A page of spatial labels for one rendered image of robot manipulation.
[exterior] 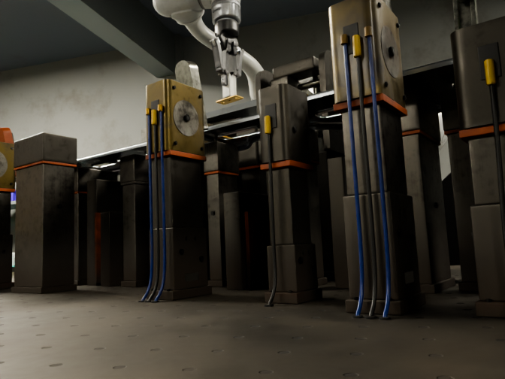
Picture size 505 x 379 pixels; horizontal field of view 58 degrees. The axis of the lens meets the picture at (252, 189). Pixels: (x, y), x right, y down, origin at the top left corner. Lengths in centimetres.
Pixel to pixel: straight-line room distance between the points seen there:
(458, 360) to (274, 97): 42
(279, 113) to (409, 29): 371
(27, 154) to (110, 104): 385
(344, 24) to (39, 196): 72
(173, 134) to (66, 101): 453
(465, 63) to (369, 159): 13
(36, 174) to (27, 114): 448
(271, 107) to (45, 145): 56
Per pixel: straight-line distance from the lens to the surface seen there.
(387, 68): 54
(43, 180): 103
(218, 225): 91
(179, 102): 76
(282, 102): 62
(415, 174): 68
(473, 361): 32
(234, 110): 128
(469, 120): 49
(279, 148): 61
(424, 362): 32
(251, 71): 173
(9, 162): 130
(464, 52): 51
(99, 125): 492
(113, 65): 503
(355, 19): 55
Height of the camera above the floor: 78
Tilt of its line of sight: 7 degrees up
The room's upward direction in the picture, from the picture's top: 3 degrees counter-clockwise
